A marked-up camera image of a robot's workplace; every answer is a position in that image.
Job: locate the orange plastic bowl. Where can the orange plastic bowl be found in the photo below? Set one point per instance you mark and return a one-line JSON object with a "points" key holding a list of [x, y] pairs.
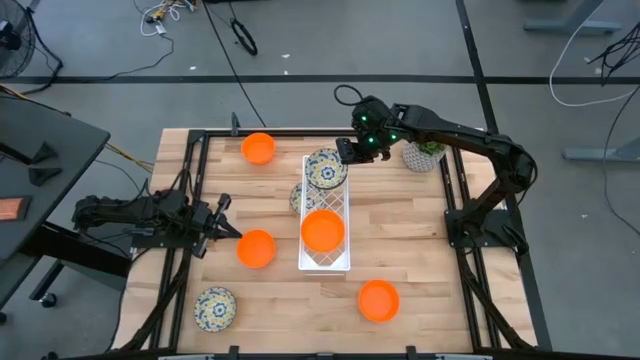
{"points": [[256, 248], [379, 301], [258, 148], [323, 230]]}

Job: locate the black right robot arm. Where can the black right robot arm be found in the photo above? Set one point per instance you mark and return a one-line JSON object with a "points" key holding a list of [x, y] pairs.
{"points": [[450, 132]]}

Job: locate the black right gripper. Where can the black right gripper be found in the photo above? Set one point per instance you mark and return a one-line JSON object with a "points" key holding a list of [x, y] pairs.
{"points": [[362, 151]]}

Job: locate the black side table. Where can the black side table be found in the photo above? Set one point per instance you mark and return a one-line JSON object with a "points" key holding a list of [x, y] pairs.
{"points": [[50, 130]]}

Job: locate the black metal rig frame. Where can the black metal rig frame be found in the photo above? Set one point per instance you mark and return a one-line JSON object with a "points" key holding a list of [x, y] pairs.
{"points": [[300, 133]]}

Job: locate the yellow floral patterned bowl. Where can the yellow floral patterned bowl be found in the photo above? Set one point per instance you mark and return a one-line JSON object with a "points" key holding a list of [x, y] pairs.
{"points": [[215, 309], [326, 169], [296, 199]]}

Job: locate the succulent in patterned pot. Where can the succulent in patterned pot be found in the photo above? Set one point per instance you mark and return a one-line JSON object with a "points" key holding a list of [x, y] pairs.
{"points": [[417, 159]]}

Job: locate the black floor fan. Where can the black floor fan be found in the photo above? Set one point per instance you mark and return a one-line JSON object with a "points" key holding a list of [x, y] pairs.
{"points": [[15, 55]]}

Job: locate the black triangular bracket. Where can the black triangular bracket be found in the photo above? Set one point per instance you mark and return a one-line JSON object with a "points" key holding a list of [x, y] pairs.
{"points": [[44, 151], [44, 176]]}

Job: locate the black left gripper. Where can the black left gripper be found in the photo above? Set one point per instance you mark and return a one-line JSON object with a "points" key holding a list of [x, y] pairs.
{"points": [[207, 220]]}

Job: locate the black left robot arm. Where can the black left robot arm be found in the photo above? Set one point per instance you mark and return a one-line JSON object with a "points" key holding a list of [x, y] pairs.
{"points": [[125, 210]]}

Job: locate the grey desk foot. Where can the grey desk foot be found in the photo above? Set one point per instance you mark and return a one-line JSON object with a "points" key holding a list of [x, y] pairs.
{"points": [[600, 154], [570, 26]]}

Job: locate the white lattice shelf rack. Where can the white lattice shelf rack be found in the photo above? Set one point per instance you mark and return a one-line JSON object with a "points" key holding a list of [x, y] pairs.
{"points": [[324, 266]]}

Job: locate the silver aluminium bracket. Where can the silver aluminium bracket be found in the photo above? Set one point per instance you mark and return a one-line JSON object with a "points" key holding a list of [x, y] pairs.
{"points": [[185, 357], [462, 357]]}

